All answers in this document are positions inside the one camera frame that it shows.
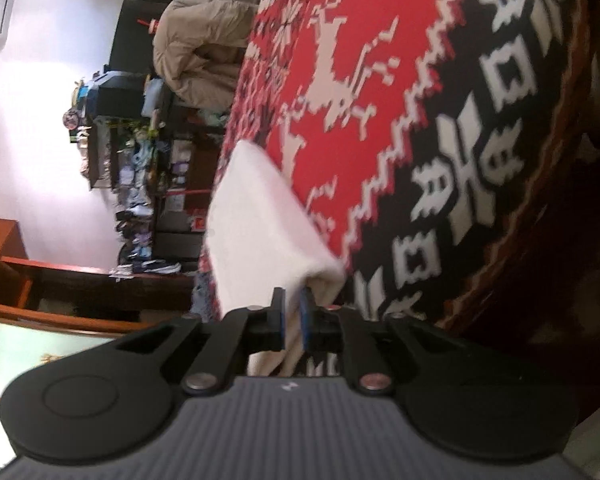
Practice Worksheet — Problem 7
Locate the beige jacket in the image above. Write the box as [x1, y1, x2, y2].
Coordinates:
[152, 0, 267, 109]

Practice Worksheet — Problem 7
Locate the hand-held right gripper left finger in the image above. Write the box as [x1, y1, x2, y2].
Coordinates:
[116, 288, 286, 396]

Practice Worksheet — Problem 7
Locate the cluttered wooden shelf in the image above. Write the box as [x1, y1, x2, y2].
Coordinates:
[64, 70, 222, 272]

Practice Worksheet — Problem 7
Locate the black monitor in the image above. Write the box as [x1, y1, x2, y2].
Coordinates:
[107, 0, 182, 77]

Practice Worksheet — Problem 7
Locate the red patterned blanket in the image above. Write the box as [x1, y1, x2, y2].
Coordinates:
[192, 0, 597, 377]

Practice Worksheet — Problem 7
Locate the white knit vest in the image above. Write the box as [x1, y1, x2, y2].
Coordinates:
[202, 140, 349, 377]

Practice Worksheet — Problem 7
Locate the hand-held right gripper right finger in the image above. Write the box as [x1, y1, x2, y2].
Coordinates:
[300, 287, 460, 395]

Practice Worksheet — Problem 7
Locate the brown wooden door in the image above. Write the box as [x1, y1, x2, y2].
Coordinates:
[0, 216, 197, 334]

